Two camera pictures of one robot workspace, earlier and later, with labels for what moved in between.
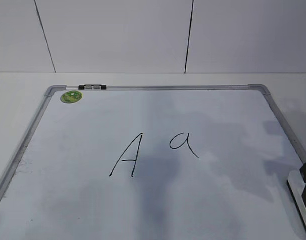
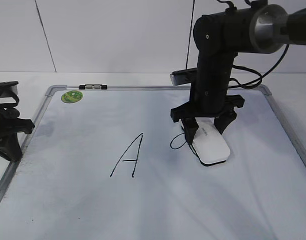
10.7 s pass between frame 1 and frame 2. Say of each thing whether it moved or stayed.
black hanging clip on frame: stayed
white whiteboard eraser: moved
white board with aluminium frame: stayed
